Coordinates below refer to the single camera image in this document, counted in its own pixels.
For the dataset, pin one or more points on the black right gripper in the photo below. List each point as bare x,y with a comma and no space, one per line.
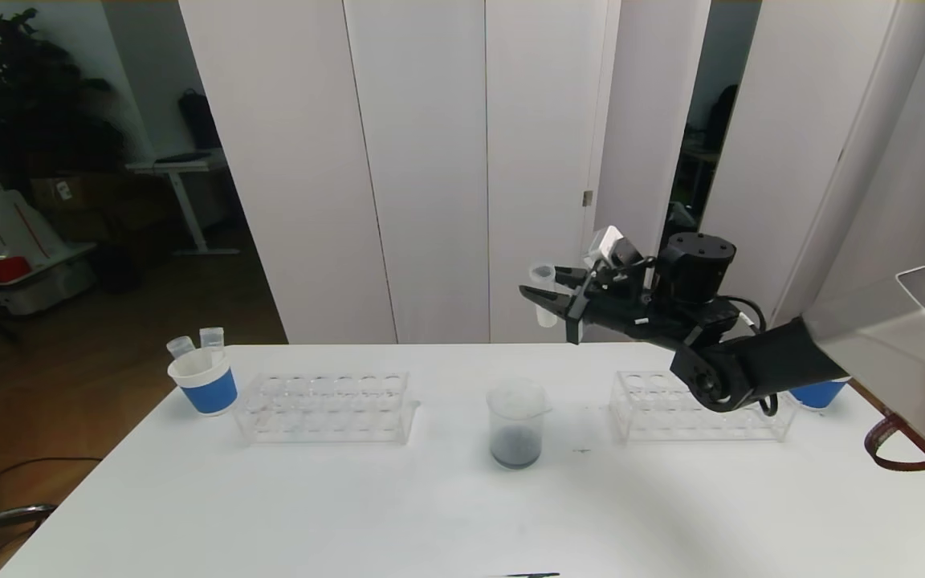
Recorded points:
580,308

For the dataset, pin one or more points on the red pigment test tube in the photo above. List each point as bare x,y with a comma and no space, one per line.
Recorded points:
211,338

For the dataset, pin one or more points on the blue pigment test tube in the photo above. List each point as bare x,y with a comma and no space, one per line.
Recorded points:
180,347

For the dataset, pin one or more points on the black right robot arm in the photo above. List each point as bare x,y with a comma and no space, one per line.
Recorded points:
792,361

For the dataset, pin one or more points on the clear acrylic test tube rack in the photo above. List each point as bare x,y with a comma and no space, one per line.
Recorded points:
334,401
655,417

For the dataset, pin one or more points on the clear glass beaker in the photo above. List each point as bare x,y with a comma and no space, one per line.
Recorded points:
515,449

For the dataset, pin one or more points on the white angled partition panel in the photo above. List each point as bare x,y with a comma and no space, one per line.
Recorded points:
639,120

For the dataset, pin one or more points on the white folding partition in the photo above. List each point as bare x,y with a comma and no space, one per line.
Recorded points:
792,120
414,160

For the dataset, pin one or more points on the blue white paper cup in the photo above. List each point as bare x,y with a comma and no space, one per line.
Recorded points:
212,393
817,395

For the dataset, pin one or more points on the black bag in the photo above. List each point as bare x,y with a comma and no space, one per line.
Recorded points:
201,124

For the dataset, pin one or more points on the white background desk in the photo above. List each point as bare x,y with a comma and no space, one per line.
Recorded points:
181,168

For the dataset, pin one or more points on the cardboard box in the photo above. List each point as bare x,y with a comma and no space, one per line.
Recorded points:
69,194

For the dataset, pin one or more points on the white machine base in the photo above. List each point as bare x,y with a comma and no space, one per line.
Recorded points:
29,241

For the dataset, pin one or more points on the dark potted plant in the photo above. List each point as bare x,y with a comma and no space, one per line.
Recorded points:
29,104

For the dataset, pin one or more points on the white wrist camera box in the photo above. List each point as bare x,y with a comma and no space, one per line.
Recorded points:
611,245

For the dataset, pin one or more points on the brown metal frame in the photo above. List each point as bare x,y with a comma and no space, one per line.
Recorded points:
904,457

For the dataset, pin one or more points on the metal chair frame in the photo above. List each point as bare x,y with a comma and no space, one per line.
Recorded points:
5,518

